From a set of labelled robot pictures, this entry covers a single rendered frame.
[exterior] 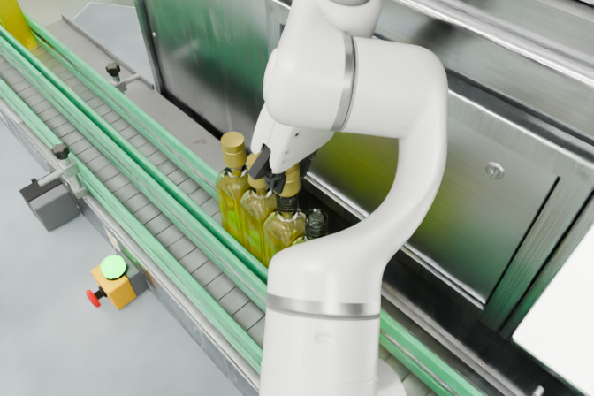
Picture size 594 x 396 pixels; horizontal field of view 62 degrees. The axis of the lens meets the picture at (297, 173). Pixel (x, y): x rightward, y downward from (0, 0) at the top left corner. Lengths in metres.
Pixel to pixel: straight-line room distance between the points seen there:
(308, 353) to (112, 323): 0.76
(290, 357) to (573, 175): 0.34
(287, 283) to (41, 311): 0.84
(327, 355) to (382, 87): 0.19
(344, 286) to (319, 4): 0.22
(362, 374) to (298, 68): 0.21
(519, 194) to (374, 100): 0.28
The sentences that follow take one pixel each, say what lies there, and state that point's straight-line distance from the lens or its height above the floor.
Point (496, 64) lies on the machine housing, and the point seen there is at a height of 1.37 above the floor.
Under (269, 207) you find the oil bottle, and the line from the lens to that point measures 0.74.
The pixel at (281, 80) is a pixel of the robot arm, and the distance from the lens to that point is 0.36.
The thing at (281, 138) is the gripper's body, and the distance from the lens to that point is 0.52.
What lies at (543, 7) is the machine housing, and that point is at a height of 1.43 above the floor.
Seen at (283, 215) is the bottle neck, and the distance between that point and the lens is 0.70.
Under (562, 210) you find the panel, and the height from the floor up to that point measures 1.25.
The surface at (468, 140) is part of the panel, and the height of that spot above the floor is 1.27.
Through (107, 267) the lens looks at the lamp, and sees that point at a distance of 1.01.
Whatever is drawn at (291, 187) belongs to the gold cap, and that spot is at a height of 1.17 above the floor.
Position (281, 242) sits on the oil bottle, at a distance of 0.72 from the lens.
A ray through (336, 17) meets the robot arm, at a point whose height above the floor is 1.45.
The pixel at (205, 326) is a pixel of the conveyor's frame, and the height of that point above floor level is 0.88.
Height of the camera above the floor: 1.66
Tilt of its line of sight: 47 degrees down
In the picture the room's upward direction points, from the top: straight up
